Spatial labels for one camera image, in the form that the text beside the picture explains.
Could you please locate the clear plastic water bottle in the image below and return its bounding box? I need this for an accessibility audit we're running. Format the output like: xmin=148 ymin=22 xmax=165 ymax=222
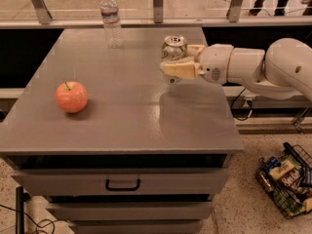
xmin=99 ymin=0 xmax=123 ymax=48

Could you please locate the black wire basket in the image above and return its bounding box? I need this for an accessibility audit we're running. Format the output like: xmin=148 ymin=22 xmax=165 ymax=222
xmin=254 ymin=142 xmax=312 ymax=218

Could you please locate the black cable by wall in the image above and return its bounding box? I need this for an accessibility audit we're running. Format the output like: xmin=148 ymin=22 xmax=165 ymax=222
xmin=230 ymin=87 xmax=254 ymax=122

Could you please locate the black cable on floor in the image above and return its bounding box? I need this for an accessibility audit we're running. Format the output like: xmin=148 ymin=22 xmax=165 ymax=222
xmin=0 ymin=204 xmax=71 ymax=234

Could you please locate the white green soda can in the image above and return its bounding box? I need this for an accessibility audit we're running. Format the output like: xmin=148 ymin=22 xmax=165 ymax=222
xmin=160 ymin=34 xmax=188 ymax=84

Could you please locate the black stand pole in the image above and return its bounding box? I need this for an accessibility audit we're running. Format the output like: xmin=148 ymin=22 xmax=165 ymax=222
xmin=16 ymin=186 xmax=24 ymax=234

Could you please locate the red yellow apple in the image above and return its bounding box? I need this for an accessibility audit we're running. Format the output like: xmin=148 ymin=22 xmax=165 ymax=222
xmin=55 ymin=81 xmax=89 ymax=113

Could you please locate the brown snack bag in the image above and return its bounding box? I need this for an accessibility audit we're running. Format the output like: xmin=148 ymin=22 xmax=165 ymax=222
xmin=269 ymin=160 xmax=308 ymax=195

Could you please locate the black drawer handle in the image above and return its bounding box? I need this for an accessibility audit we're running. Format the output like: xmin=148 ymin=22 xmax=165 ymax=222
xmin=104 ymin=178 xmax=140 ymax=192

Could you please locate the grey drawer cabinet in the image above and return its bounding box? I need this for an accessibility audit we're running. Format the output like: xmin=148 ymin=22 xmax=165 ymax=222
xmin=0 ymin=28 xmax=243 ymax=234

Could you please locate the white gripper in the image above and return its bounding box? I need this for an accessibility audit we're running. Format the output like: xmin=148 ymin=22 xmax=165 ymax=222
xmin=160 ymin=44 xmax=234 ymax=85

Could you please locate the blue snack packet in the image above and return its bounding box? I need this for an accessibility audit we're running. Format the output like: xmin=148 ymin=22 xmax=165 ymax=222
xmin=261 ymin=157 xmax=281 ymax=173

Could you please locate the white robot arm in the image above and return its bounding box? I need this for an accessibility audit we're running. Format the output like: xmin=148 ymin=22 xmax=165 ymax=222
xmin=160 ymin=38 xmax=312 ymax=100

